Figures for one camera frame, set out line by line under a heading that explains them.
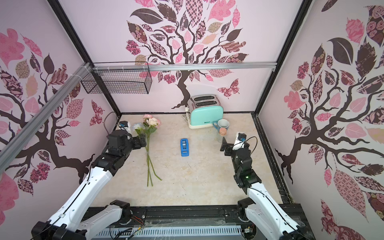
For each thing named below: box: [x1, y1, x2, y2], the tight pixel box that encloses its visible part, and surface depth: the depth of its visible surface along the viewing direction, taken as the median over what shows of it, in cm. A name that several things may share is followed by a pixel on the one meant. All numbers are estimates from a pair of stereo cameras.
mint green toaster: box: [187, 94, 224, 129], surface depth 106 cm
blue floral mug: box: [212, 118, 230, 132], surface depth 105 cm
